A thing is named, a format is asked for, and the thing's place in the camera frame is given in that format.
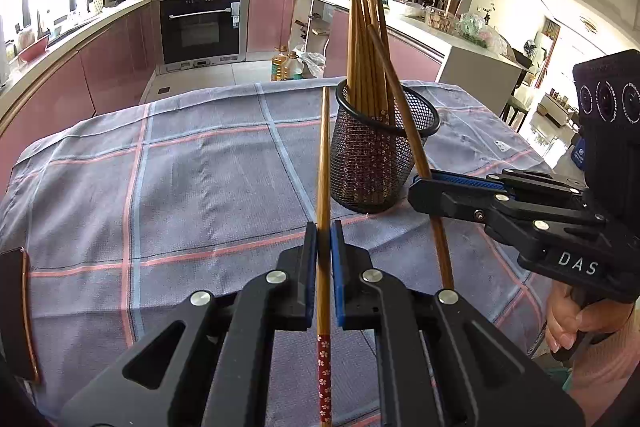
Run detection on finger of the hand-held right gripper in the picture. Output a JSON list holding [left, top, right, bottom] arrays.
[[429, 168, 594, 208], [407, 179, 602, 259]]

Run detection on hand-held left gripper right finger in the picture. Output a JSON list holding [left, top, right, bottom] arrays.
[[330, 220, 587, 427]]

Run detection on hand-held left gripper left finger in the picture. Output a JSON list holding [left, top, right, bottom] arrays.
[[55, 221, 321, 427]]

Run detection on wooden chopstick red floral end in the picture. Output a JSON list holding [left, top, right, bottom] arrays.
[[367, 24, 456, 292], [315, 86, 334, 424]]

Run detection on black mesh utensil holder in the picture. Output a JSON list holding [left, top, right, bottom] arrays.
[[329, 77, 442, 214]]

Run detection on bundle of wooden chopsticks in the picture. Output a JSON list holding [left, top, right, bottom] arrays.
[[346, 0, 399, 202]]

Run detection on person's right hand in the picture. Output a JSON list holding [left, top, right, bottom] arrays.
[[544, 281, 592, 353]]

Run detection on white sideboard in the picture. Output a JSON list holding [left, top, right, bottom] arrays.
[[537, 91, 577, 128]]

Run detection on blue plaid tablecloth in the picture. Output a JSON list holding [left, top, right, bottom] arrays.
[[0, 79, 557, 427]]

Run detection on bag of green vegetables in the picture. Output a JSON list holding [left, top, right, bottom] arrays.
[[457, 11, 506, 53]]

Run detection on clear glass food container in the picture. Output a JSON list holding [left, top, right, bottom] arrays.
[[424, 5, 459, 30]]

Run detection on clear plastic bags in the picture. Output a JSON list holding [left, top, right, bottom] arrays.
[[299, 51, 326, 79]]

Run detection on yellow cooking oil bottle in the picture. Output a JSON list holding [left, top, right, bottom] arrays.
[[271, 46, 291, 82]]

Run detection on pink base cabinets with counter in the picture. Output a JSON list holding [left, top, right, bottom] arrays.
[[247, 0, 521, 118]]

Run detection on black built-in oven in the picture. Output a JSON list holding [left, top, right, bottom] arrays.
[[158, 0, 246, 74]]

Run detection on pink base cabinets long run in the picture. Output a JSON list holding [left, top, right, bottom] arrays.
[[0, 0, 161, 188]]

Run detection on black smartphone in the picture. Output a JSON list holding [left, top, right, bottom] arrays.
[[0, 247, 42, 384]]

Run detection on red bowl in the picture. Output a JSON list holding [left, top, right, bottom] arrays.
[[17, 34, 51, 63]]

